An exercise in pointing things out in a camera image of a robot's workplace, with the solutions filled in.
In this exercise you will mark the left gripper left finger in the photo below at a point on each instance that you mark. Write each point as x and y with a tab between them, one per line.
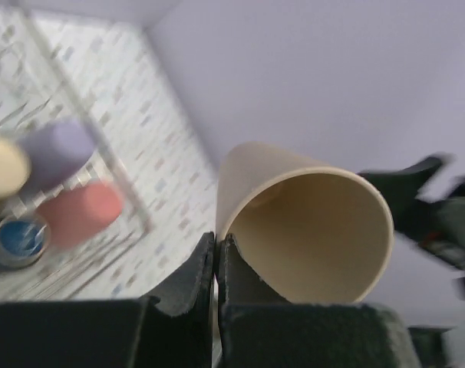
169	326

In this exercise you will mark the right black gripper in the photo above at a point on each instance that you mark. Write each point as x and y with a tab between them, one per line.
437	228

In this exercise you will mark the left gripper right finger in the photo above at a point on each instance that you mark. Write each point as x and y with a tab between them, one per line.
260	328

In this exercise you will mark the tall beige cup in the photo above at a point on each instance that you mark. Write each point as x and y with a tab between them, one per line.
315	233

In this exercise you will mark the coral pink cup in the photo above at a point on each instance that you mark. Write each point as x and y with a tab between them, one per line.
77	215

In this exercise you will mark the black mug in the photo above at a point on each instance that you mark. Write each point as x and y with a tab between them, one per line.
23	240

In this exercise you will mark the lavender plastic cup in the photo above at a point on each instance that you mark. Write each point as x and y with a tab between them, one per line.
56	152

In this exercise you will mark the steel cup with brown band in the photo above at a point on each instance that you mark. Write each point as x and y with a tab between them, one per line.
15	168

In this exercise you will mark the wire dish rack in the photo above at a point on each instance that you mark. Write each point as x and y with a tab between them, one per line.
33	93

